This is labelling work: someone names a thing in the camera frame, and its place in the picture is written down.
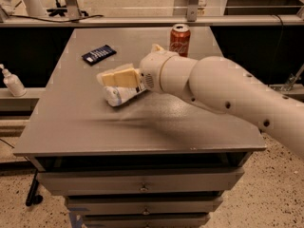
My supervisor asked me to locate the black cable on shelf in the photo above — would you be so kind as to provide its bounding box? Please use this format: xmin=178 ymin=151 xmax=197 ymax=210
xmin=6 ymin=13 xmax=105 ymax=24

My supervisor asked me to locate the grey metal post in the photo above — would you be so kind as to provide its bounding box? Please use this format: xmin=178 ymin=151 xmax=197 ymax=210
xmin=65 ymin=0 xmax=82 ymax=20

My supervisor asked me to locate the bottom grey drawer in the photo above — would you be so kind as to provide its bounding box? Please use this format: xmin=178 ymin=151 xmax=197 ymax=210
xmin=83 ymin=213 xmax=210 ymax=228

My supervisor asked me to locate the white pump dispenser bottle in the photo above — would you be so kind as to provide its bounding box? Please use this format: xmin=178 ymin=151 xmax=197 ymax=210
xmin=0 ymin=64 xmax=27 ymax=97

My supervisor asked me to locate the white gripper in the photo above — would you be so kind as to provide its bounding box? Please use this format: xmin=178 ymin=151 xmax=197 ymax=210
xmin=96 ymin=44 xmax=178 ymax=93

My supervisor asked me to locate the black caster wheel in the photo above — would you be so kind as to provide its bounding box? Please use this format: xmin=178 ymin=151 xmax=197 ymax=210
xmin=26 ymin=174 xmax=44 ymax=207

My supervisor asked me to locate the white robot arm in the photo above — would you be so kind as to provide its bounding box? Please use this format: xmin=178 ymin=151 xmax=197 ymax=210
xmin=97 ymin=44 xmax=304 ymax=158

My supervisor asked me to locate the red cola can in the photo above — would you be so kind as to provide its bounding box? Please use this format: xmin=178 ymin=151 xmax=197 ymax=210
xmin=169 ymin=24 xmax=191 ymax=57

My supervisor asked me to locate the grey drawer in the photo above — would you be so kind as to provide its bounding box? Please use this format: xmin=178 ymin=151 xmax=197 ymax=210
xmin=38 ymin=167 xmax=244 ymax=196
xmin=83 ymin=213 xmax=210 ymax=228
xmin=66 ymin=196 xmax=222 ymax=215

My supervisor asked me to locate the grey metal upright bracket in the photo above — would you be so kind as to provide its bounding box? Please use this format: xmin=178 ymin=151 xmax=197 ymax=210
xmin=186 ymin=0 xmax=199 ymax=22

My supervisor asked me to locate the blue label plastic water bottle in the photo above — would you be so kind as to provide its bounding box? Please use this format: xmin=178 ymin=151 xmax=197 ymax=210
xmin=104 ymin=84 xmax=146 ymax=107

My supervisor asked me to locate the top grey drawer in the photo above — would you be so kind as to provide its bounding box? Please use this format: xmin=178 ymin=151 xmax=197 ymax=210
xmin=38 ymin=167 xmax=244 ymax=196

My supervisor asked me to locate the dark blue snack bar wrapper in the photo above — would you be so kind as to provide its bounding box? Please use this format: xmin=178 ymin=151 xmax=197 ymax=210
xmin=82 ymin=45 xmax=117 ymax=66

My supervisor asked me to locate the middle grey drawer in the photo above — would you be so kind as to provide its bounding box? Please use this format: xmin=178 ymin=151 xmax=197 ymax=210
xmin=66 ymin=196 xmax=222 ymax=215

